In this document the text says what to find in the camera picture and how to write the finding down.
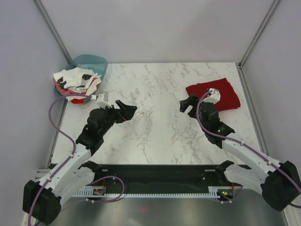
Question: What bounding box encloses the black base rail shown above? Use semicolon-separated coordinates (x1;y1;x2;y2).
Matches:
83;161;232;193

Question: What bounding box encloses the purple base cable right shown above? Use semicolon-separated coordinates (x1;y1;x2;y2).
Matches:
217;186;244;204

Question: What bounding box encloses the folded red t shirt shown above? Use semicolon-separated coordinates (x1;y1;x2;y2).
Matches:
186;78;241;112

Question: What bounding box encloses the teal plastic basket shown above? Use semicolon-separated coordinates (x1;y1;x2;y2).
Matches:
54;54;109;105

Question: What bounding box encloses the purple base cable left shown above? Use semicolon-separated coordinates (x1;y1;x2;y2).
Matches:
86;175;125;203

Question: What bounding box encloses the left aluminium frame post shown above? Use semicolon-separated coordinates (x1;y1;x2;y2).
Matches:
33;0;72;63

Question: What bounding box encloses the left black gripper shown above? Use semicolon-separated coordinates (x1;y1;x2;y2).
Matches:
100;100;137;137

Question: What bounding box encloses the aluminium frame post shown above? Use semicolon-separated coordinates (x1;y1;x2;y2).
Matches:
236;0;282;70
33;0;72;63

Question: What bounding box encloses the white slotted cable duct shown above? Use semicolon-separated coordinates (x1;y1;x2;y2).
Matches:
72;186;220;199

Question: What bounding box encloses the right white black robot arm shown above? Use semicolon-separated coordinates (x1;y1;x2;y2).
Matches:
180;89;301;211

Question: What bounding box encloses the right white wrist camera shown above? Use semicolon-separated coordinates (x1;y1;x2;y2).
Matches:
203;88;221;104

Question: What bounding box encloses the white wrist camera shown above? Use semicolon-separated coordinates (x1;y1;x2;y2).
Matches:
203;88;221;104
96;92;112;109

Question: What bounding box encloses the right aluminium frame post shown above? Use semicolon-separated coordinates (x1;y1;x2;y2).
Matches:
236;0;282;70

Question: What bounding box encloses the white t shirt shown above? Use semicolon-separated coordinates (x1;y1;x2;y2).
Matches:
53;67;102;95

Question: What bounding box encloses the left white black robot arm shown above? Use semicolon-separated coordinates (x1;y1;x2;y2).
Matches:
23;100;137;225

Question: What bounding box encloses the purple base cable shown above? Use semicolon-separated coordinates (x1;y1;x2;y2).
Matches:
86;175;125;203
217;186;244;204

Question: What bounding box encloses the white shirt red trim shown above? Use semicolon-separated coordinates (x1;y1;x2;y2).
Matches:
54;88;96;104

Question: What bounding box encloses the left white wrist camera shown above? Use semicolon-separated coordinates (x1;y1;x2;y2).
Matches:
96;92;112;109

